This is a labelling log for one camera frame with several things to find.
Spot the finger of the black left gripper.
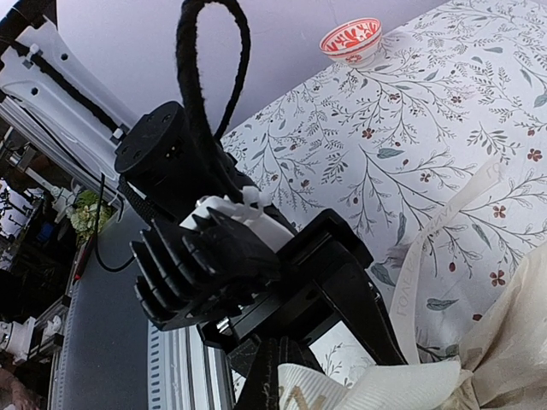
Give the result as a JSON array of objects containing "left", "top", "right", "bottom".
[{"left": 315, "top": 255, "right": 407, "bottom": 366}]

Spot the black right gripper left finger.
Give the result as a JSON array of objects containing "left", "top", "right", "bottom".
[{"left": 233, "top": 338, "right": 279, "bottom": 410}]

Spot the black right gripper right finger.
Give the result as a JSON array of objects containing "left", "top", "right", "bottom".
[{"left": 279, "top": 337, "right": 322, "bottom": 372}]

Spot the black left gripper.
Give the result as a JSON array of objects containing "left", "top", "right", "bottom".
[{"left": 115, "top": 102, "right": 376, "bottom": 353}]

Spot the cream ribbon bow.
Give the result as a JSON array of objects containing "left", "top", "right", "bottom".
[{"left": 278, "top": 158, "right": 503, "bottom": 409}]

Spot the peach wrapping paper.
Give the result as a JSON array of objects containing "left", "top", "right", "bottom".
[{"left": 438, "top": 244, "right": 546, "bottom": 409}]

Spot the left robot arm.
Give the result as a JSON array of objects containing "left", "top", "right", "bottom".
[{"left": 1, "top": 1, "right": 405, "bottom": 366}]

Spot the floral tablecloth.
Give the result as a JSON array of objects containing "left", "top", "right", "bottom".
[{"left": 223, "top": 1, "right": 546, "bottom": 361}]

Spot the red white patterned bowl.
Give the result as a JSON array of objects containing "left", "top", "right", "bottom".
[{"left": 319, "top": 17, "right": 382, "bottom": 68}]

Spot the front aluminium rail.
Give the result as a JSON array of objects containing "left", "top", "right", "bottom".
[{"left": 147, "top": 325, "right": 236, "bottom": 410}]

